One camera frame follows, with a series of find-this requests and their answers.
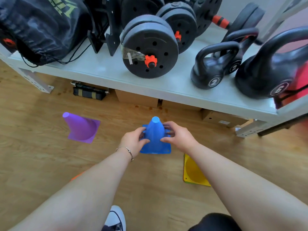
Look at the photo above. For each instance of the black shorts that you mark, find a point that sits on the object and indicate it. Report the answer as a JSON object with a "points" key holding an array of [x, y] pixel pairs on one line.
{"points": [[214, 223]]}

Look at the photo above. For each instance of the large black kettlebell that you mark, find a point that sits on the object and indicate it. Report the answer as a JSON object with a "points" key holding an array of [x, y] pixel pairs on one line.
{"points": [[267, 69]]}

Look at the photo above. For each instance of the brown cardboard box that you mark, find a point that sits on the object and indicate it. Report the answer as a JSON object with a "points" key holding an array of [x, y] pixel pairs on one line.
{"points": [[180, 105], [136, 98]]}

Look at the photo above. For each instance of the black weight plates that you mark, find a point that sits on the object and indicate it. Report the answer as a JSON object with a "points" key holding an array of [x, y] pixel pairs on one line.
{"points": [[139, 7]]}

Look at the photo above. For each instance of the black dumbbell with plastic wrap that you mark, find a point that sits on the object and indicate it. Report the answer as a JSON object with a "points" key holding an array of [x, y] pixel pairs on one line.
{"points": [[149, 48]]}

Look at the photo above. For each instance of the purple plastic cone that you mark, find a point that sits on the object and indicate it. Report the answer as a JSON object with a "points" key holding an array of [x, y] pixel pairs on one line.
{"points": [[80, 127]]}

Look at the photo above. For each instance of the person's left forearm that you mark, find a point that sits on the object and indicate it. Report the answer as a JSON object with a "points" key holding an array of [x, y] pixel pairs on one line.
{"points": [[79, 197]]}

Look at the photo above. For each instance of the small black kettlebell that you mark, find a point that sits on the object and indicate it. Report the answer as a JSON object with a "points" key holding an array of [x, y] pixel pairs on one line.
{"points": [[209, 69], [243, 45]]}

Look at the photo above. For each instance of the person's right forearm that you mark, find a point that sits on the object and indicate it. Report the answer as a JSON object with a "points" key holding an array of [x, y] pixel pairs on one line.
{"points": [[250, 192]]}

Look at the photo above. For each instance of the black barbell with orange grip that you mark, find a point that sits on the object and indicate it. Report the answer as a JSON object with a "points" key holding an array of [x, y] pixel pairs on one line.
{"points": [[220, 21]]}

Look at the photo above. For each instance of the cardboard box with white label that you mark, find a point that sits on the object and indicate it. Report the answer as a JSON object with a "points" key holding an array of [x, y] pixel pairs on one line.
{"points": [[221, 119]]}

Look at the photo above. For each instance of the white metal shelf rack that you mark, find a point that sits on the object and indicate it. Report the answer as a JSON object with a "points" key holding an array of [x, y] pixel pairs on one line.
{"points": [[101, 69]]}

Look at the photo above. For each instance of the person's right hand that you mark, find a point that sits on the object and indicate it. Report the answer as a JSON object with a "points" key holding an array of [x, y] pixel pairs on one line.
{"points": [[181, 138]]}

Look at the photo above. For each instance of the blue plastic cone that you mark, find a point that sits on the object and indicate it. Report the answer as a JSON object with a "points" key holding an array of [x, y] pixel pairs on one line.
{"points": [[155, 137]]}

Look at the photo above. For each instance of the black metal bracket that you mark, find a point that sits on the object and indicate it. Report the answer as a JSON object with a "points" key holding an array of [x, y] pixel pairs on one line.
{"points": [[110, 24]]}

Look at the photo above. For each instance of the person's left hand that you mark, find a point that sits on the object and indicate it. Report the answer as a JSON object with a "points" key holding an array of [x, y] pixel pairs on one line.
{"points": [[131, 141]]}

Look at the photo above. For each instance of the orange plastic cone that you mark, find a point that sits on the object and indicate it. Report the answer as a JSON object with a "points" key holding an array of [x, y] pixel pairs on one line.
{"points": [[76, 176]]}

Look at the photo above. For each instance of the person's left thumb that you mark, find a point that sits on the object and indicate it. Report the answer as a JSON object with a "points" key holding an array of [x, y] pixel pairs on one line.
{"points": [[144, 142]]}

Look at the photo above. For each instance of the black dumbbell with orange collar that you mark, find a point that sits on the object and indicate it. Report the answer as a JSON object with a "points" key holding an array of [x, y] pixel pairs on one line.
{"points": [[182, 24]]}

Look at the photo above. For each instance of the yellow plastic cone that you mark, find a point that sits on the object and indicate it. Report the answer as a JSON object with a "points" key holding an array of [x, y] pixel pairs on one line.
{"points": [[192, 173]]}

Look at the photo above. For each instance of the person's right thumb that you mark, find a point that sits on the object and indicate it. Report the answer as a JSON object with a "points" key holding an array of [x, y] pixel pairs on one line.
{"points": [[166, 139]]}

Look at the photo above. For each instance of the black and white shoe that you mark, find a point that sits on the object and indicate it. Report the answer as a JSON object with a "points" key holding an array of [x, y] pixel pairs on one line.
{"points": [[115, 217]]}

